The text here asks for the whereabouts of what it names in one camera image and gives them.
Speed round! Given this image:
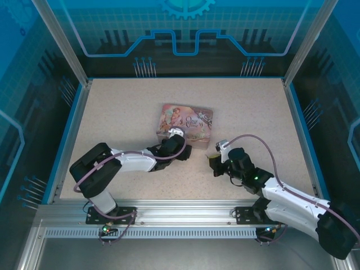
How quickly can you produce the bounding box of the pink illustrated tin box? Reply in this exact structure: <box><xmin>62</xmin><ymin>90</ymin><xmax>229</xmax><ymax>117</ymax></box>
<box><xmin>156</xmin><ymin>102</ymin><xmax>215</xmax><ymax>151</ymax></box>

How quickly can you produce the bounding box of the grey metal lower shelf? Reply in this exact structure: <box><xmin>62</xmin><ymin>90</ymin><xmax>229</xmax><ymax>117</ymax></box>
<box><xmin>16</xmin><ymin>219</ymin><xmax>355</xmax><ymax>270</ymax></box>

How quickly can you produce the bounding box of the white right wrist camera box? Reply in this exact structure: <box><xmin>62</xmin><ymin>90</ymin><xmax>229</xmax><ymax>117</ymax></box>
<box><xmin>215</xmin><ymin>138</ymin><xmax>235</xmax><ymax>163</ymax></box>

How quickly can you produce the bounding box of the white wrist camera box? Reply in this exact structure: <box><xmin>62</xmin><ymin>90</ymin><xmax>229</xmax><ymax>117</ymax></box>
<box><xmin>215</xmin><ymin>138</ymin><xmax>235</xmax><ymax>163</ymax></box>
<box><xmin>168</xmin><ymin>127</ymin><xmax>187</xmax><ymax>139</ymax></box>

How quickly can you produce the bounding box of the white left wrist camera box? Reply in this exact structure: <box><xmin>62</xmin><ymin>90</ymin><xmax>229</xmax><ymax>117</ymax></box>
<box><xmin>168</xmin><ymin>127</ymin><xmax>187</xmax><ymax>139</ymax></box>

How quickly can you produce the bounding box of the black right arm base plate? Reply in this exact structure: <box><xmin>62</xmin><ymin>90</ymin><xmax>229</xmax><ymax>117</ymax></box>
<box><xmin>233</xmin><ymin>206</ymin><xmax>285</xmax><ymax>225</ymax></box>

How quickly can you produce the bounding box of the aluminium profile cross rail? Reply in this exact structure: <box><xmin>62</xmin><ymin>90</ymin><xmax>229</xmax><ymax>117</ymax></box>
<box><xmin>37</xmin><ymin>199</ymin><xmax>336</xmax><ymax>226</ymax></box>

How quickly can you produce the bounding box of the aluminium table side rail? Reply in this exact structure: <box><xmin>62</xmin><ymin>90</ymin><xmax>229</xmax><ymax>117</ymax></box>
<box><xmin>46</xmin><ymin>80</ymin><xmax>93</xmax><ymax>205</ymax></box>
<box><xmin>282</xmin><ymin>80</ymin><xmax>331</xmax><ymax>205</ymax></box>

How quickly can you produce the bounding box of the slotted grey cable duct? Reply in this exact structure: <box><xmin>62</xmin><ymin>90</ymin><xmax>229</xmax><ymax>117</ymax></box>
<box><xmin>44</xmin><ymin>228</ymin><xmax>259</xmax><ymax>239</ymax></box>

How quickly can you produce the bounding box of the cable connector with orange plug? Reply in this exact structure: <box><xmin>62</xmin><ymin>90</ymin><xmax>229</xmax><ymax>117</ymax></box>
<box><xmin>263</xmin><ymin>224</ymin><xmax>283</xmax><ymax>235</ymax></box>

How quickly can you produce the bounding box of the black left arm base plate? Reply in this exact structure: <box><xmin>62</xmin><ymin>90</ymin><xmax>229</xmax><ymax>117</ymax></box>
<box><xmin>85</xmin><ymin>206</ymin><xmax>138</xmax><ymax>225</ymax></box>

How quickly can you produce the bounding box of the cable connector with green light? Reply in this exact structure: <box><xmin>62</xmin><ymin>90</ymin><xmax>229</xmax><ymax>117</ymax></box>
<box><xmin>101</xmin><ymin>223</ymin><xmax>118</xmax><ymax>236</ymax></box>

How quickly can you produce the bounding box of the aluminium frame post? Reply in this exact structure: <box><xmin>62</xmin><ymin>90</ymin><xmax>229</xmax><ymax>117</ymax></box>
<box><xmin>282</xmin><ymin>0</ymin><xmax>340</xmax><ymax>88</ymax></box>
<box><xmin>31</xmin><ymin>0</ymin><xmax>94</xmax><ymax>88</ymax></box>

